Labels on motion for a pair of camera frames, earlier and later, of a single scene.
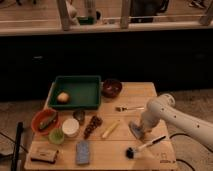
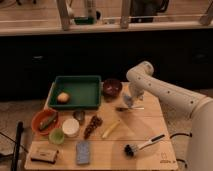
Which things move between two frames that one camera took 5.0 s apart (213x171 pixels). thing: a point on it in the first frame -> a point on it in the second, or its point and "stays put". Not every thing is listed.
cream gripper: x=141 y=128 -> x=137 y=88
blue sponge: x=82 y=152 stays put
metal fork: x=126 y=109 stays put
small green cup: x=56 y=136 stays put
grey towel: x=137 y=130 -> x=128 y=100
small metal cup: x=79 y=116 stays put
